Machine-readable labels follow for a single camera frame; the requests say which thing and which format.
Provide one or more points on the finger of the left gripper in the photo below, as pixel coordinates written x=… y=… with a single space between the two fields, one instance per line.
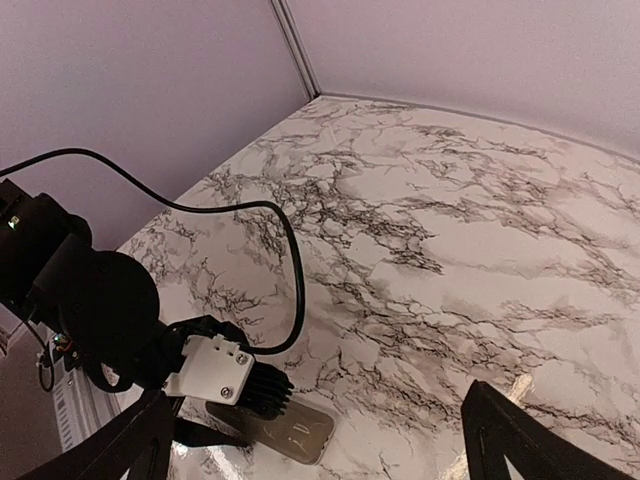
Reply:
x=195 y=435

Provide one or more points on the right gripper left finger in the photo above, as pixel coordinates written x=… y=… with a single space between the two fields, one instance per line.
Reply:
x=136 y=444

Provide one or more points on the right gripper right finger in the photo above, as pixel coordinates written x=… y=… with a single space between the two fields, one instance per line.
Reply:
x=497 y=433

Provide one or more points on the grey white remote control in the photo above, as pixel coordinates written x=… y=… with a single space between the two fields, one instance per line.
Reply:
x=301 y=434

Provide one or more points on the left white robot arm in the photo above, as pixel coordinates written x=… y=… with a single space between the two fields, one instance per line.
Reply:
x=107 y=306

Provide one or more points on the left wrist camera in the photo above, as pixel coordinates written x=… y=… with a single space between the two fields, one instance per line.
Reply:
x=219 y=371

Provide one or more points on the left aluminium corner post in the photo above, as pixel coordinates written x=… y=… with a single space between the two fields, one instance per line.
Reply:
x=295 y=45

